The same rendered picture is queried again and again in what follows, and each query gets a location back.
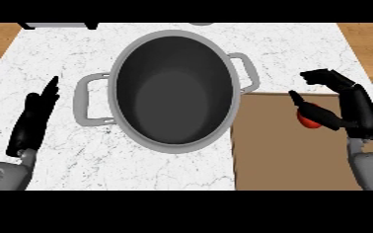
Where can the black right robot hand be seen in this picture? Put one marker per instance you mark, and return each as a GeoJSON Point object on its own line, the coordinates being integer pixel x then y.
{"type": "Point", "coordinates": [347, 103]}

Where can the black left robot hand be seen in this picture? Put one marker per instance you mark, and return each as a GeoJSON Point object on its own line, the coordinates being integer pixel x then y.
{"type": "Point", "coordinates": [32, 118]}

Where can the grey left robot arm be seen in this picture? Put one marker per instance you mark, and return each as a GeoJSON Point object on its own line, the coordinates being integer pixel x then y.
{"type": "Point", "coordinates": [17, 171]}

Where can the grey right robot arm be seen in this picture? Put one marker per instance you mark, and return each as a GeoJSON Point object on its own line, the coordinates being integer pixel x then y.
{"type": "Point", "coordinates": [361, 161]}

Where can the brown flat tray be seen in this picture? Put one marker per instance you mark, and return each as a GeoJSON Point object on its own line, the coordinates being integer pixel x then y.
{"type": "Point", "coordinates": [287, 154]}

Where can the grey oval pot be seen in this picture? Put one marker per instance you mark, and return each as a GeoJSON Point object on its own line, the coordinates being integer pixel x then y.
{"type": "Point", "coordinates": [175, 89]}

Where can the small grey round object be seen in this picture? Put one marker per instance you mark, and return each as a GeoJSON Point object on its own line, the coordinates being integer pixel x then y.
{"type": "Point", "coordinates": [201, 23]}

